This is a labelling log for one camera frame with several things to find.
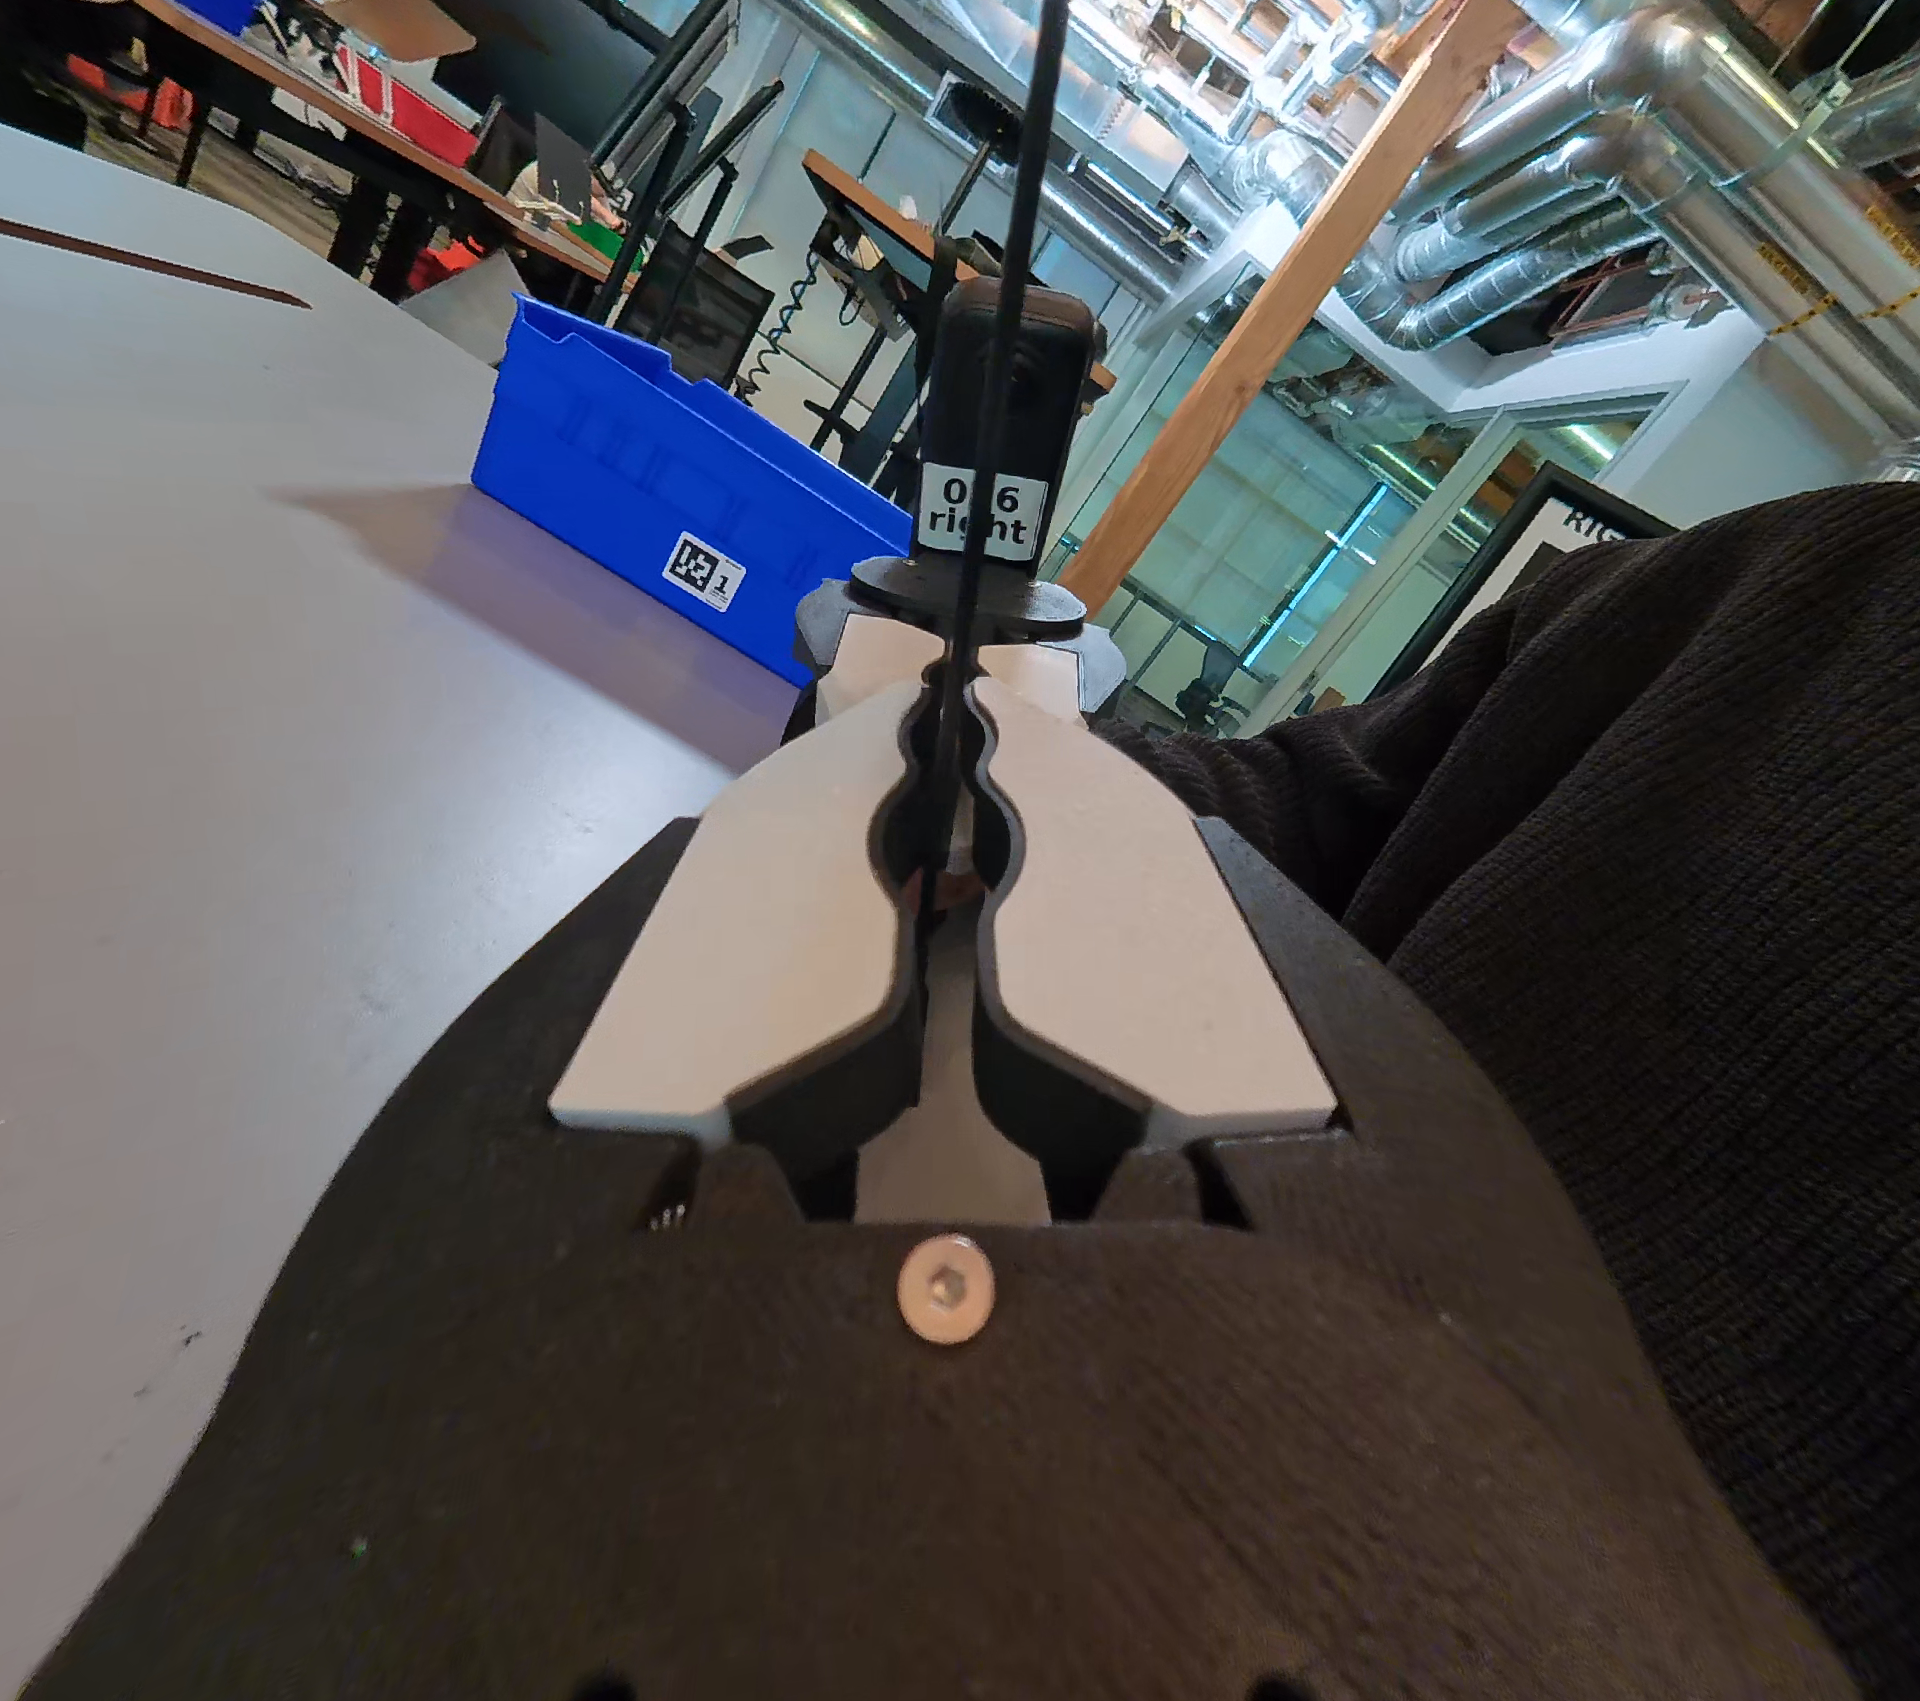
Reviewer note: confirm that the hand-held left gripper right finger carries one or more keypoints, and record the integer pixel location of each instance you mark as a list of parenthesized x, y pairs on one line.
[(1155, 965)]

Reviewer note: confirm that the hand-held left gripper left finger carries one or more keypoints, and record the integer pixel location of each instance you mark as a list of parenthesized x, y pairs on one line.
[(734, 965)]

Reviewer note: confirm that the person's dark sweater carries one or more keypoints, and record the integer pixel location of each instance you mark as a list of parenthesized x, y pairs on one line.
[(1650, 982)]

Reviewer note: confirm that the wooden table black legs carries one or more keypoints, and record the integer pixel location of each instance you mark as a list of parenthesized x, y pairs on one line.
[(300, 89)]

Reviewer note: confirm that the black divider plate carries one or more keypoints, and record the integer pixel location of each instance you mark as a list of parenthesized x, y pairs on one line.
[(1047, 81)]

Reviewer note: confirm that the blue plastic bin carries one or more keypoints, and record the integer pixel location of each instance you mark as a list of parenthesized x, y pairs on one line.
[(601, 440)]

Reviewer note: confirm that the framed marker sign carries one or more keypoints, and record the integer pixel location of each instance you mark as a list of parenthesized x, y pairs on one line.
[(1502, 562)]

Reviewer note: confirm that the wooden standing desk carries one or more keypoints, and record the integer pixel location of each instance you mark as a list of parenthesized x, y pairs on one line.
[(870, 201)]

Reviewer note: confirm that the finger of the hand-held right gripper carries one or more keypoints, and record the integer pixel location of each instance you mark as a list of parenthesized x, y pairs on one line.
[(1037, 677), (863, 666)]

